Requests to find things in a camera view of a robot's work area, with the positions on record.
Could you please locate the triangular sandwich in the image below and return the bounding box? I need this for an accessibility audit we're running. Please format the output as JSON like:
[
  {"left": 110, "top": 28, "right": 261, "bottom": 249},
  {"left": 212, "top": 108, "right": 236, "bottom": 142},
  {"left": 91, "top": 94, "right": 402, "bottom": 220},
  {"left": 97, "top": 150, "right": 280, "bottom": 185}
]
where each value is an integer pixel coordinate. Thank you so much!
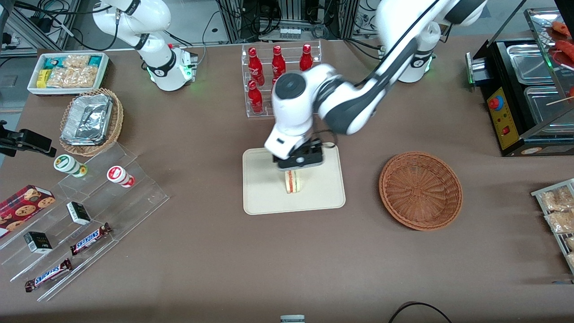
[{"left": 285, "top": 169, "right": 302, "bottom": 194}]

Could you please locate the cream plastic tray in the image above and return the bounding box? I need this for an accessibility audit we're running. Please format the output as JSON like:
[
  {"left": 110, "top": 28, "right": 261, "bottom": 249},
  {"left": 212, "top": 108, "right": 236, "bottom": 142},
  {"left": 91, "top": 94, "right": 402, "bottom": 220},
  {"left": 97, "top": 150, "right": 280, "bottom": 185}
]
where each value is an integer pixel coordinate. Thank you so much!
[{"left": 243, "top": 143, "right": 346, "bottom": 215}]

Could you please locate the round brown wicker basket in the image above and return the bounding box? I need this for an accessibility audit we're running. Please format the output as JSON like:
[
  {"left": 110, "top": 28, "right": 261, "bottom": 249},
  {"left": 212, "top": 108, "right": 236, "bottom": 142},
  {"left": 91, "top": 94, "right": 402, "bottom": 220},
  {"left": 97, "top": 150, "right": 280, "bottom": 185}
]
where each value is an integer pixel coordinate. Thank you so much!
[{"left": 379, "top": 152, "right": 463, "bottom": 231}]

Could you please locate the oval light wicker basket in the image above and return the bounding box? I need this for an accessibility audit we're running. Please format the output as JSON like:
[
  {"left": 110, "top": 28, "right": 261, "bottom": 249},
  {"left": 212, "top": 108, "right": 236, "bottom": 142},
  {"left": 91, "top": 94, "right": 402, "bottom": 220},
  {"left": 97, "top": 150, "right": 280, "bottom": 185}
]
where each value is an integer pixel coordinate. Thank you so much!
[{"left": 59, "top": 88, "right": 124, "bottom": 157}]

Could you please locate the clear acrylic bottle rack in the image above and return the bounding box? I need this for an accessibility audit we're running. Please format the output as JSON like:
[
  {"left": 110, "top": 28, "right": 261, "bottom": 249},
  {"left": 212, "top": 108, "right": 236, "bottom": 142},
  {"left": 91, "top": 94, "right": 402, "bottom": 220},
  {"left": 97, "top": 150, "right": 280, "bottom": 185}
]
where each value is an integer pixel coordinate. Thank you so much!
[{"left": 241, "top": 40, "right": 322, "bottom": 118}]

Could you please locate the clear acrylic stepped stand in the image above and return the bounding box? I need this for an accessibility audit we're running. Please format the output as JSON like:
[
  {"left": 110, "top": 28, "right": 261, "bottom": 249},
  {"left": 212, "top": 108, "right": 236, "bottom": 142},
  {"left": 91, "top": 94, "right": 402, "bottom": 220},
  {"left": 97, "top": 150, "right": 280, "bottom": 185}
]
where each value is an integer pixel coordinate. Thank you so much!
[{"left": 0, "top": 143, "right": 170, "bottom": 302}]

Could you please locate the red lid cup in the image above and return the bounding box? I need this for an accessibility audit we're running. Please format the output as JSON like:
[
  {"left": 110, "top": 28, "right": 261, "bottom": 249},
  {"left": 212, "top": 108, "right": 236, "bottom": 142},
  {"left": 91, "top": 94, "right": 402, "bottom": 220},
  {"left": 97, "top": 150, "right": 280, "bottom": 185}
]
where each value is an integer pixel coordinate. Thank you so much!
[{"left": 107, "top": 166, "right": 135, "bottom": 188}]

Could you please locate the white rectangular snack bin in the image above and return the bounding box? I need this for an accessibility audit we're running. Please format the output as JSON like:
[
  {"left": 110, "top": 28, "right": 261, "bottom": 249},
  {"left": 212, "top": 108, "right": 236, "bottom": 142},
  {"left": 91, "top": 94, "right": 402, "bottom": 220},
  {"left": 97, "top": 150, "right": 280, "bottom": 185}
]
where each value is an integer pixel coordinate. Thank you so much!
[{"left": 27, "top": 52, "right": 110, "bottom": 96}]

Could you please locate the aluminium foil container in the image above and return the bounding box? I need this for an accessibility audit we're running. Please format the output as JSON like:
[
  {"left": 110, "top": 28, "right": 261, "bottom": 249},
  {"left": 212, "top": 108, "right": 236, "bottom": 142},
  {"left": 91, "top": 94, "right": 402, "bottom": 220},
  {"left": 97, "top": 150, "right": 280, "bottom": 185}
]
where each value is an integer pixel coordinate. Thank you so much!
[{"left": 61, "top": 93, "right": 113, "bottom": 146}]

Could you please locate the green lid cup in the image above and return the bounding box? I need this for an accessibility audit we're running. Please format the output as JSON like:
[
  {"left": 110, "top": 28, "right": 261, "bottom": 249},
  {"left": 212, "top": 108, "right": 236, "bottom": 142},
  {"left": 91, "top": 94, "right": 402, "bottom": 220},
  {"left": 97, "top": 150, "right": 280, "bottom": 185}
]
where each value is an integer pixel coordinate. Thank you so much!
[{"left": 53, "top": 154, "right": 88, "bottom": 178}]

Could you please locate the small black box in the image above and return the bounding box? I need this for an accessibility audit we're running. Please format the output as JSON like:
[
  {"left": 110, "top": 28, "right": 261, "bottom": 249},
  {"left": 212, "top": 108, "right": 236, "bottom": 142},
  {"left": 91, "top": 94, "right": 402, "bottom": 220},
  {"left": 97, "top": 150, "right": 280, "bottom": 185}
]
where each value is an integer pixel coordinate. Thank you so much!
[
  {"left": 66, "top": 201, "right": 92, "bottom": 226},
  {"left": 23, "top": 231, "right": 53, "bottom": 254}
]

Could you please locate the Snickers chocolate bar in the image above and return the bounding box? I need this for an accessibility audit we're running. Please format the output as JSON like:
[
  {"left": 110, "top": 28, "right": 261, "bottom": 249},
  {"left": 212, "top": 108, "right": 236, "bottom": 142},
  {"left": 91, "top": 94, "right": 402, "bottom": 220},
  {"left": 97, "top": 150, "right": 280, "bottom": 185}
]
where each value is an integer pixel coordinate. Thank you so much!
[
  {"left": 70, "top": 223, "right": 112, "bottom": 256},
  {"left": 25, "top": 258, "right": 73, "bottom": 292}
]

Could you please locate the black food warmer machine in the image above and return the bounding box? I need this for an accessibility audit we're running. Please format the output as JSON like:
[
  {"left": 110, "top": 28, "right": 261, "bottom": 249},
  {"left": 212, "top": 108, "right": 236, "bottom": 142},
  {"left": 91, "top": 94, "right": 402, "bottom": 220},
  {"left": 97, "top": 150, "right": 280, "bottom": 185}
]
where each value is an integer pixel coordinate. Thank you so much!
[{"left": 465, "top": 7, "right": 574, "bottom": 157}]

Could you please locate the red cookie box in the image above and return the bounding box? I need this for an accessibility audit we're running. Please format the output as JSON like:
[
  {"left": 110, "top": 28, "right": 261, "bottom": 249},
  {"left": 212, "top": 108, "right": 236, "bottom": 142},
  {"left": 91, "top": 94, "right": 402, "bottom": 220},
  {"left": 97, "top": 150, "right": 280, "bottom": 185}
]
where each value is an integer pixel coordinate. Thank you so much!
[{"left": 0, "top": 185, "right": 56, "bottom": 238}]

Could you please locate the clear bag of fried snacks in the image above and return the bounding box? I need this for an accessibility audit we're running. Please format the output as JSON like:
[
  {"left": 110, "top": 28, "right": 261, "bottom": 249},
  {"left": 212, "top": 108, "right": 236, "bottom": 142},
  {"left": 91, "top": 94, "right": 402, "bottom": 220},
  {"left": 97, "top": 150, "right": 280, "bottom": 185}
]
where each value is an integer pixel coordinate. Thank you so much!
[
  {"left": 540, "top": 186, "right": 574, "bottom": 212},
  {"left": 544, "top": 210, "right": 574, "bottom": 234}
]

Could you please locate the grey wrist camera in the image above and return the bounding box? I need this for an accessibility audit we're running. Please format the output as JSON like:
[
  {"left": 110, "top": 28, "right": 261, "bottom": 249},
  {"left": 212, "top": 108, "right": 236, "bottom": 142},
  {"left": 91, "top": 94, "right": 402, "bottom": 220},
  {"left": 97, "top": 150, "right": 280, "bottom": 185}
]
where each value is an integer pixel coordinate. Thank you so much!
[{"left": 277, "top": 140, "right": 325, "bottom": 170}]

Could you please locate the aluminium frame rack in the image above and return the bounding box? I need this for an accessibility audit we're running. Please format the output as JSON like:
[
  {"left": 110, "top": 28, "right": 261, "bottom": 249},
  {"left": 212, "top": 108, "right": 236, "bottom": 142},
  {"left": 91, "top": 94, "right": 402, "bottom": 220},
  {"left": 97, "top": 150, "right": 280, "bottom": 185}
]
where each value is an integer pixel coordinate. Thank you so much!
[{"left": 215, "top": 0, "right": 361, "bottom": 43}]

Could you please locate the black cable loop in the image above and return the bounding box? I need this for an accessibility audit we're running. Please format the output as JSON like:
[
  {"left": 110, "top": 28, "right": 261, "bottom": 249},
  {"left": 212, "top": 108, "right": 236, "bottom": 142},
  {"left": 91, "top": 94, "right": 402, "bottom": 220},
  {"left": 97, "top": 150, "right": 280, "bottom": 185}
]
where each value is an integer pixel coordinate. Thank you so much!
[{"left": 388, "top": 302, "right": 452, "bottom": 323}]

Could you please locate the black camera on clamp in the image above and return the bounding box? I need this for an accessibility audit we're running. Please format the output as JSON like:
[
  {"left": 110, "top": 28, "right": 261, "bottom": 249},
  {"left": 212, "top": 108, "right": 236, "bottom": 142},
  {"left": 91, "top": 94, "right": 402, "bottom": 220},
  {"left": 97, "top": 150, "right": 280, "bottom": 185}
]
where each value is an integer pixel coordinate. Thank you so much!
[{"left": 0, "top": 120, "right": 57, "bottom": 158}]

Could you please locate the grey wire tray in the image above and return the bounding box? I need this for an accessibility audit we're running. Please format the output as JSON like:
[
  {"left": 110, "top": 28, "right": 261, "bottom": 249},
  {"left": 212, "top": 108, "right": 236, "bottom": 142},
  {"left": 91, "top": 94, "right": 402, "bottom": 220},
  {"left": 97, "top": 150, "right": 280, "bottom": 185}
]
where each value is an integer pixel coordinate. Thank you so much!
[{"left": 531, "top": 179, "right": 574, "bottom": 274}]

